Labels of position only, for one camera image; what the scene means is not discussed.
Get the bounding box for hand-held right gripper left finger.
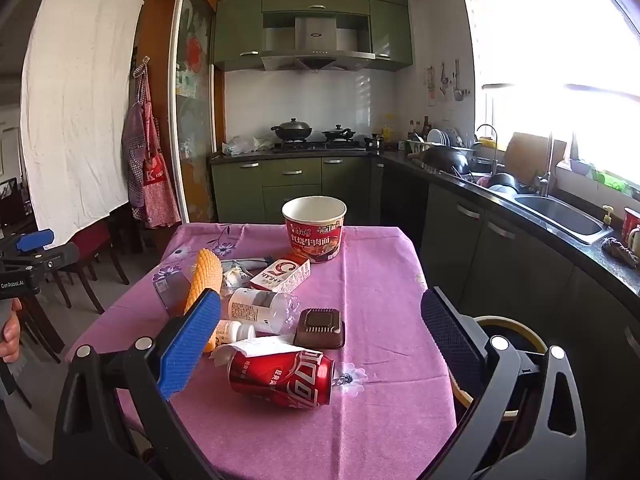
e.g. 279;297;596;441
52;288;223;480

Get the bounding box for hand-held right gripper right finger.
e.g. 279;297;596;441
420;286;588;480

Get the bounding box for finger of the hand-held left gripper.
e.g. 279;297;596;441
0;229;55;256
32;242;81;275

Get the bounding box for white pill bottle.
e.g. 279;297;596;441
214;319;257;347

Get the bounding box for purple translucent box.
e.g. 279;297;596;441
152;265;196;318

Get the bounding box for white paper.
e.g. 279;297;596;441
210;336;301;367

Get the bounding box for blue bin with yellow rim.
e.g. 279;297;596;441
447;316;548;421

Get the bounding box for clear plastic bottle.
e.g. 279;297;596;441
220;287;302;336

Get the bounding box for yellow corn cob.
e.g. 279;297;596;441
182;249;223;353

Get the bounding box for red soda can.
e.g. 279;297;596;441
227;347;336;409

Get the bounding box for red and white carton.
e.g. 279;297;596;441
248;258;311;294

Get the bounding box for brown plastic tray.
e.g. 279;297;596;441
292;307;347;351

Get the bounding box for red instant noodle cup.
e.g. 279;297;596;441
281;196;347;264

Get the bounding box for person's left hand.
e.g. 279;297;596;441
0;299;24;362

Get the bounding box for red wooden chair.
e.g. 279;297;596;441
50;220;131;313

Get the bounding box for pink floral tablecloth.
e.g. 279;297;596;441
65;222;458;467

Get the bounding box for green base cabinets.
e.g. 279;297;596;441
210;155;640;480

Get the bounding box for red checked apron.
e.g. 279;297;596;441
121;57;182;229

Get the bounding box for white hanging sheet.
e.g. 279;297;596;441
20;0;147;237

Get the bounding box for dark stone countertop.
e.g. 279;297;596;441
209;147;640;296

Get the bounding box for steel sink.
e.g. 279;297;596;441
510;194;613;246

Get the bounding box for black pan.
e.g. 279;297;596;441
487;172;521;194

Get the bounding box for brown dish cloth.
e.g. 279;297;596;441
601;236;640;268

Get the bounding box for printed glass sliding door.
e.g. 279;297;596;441
169;0;223;223

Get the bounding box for steel faucet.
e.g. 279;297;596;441
536;132;557;197

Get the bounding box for wooden cutting board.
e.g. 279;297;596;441
505;131;568;182

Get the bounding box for dish rack with plates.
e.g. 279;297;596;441
407;127;476;154

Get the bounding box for clear plastic bags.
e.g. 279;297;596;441
221;135;275;156

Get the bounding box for cluster of condiment bottles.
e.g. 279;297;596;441
407;116;432;142

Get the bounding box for red mug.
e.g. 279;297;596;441
622;207;640;247

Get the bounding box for gas stove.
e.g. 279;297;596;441
272;140;367;152

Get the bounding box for small black pot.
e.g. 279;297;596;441
321;124;357;142

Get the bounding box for black wok with lid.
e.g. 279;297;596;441
271;118;313;142

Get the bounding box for hanging kitchen utensils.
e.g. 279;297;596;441
424;59;472;107

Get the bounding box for bright window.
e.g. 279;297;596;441
460;0;640;186

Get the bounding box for steel range hood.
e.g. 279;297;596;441
260;16;376;72

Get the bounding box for green wall cabinets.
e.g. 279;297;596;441
212;0;413;72

